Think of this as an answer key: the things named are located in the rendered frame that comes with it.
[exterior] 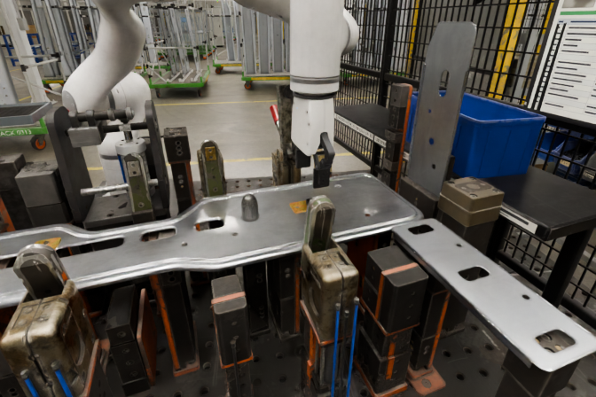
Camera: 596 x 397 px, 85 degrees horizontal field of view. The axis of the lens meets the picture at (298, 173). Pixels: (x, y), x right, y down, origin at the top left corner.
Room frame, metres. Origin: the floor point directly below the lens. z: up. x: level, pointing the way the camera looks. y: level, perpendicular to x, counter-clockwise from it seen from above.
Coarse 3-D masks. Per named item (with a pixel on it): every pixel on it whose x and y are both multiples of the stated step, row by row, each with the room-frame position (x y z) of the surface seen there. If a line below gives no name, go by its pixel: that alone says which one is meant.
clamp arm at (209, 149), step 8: (200, 144) 0.67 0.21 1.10; (208, 144) 0.66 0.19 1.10; (216, 144) 0.67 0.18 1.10; (208, 152) 0.65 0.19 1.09; (216, 152) 0.66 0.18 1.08; (208, 160) 0.65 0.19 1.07; (216, 160) 0.66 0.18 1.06; (208, 168) 0.65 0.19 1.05; (216, 168) 0.65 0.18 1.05; (208, 176) 0.64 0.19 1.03; (216, 176) 0.65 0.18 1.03; (208, 184) 0.64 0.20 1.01; (216, 184) 0.64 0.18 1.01; (208, 192) 0.64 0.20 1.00; (216, 192) 0.64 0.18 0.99
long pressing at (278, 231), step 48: (240, 192) 0.62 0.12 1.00; (288, 192) 0.63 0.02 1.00; (336, 192) 0.63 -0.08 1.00; (384, 192) 0.63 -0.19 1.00; (0, 240) 0.46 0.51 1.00; (96, 240) 0.46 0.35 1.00; (192, 240) 0.46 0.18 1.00; (240, 240) 0.46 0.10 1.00; (288, 240) 0.46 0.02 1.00; (336, 240) 0.46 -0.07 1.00; (0, 288) 0.35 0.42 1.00
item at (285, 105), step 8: (280, 88) 0.71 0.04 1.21; (288, 88) 0.69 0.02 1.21; (280, 96) 0.71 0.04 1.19; (288, 96) 0.69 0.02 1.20; (280, 104) 0.71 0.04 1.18; (288, 104) 0.72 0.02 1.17; (280, 112) 0.70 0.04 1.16; (288, 112) 0.72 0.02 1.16; (280, 120) 0.70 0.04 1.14; (288, 120) 0.72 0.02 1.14; (280, 128) 0.71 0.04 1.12; (288, 128) 0.71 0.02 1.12; (280, 136) 0.71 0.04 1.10; (288, 136) 0.71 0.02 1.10; (280, 144) 0.71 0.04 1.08
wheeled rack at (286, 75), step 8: (240, 16) 8.01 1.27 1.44; (240, 24) 7.10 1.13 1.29; (240, 32) 7.09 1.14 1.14; (240, 40) 7.09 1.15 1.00; (256, 40) 8.04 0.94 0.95; (240, 48) 7.10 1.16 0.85; (256, 72) 7.69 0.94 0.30; (272, 72) 7.72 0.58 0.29; (288, 72) 7.55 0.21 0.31; (248, 80) 7.09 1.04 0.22; (256, 80) 7.10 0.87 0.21; (264, 80) 7.12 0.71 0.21; (272, 80) 7.14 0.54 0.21; (248, 88) 7.18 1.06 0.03
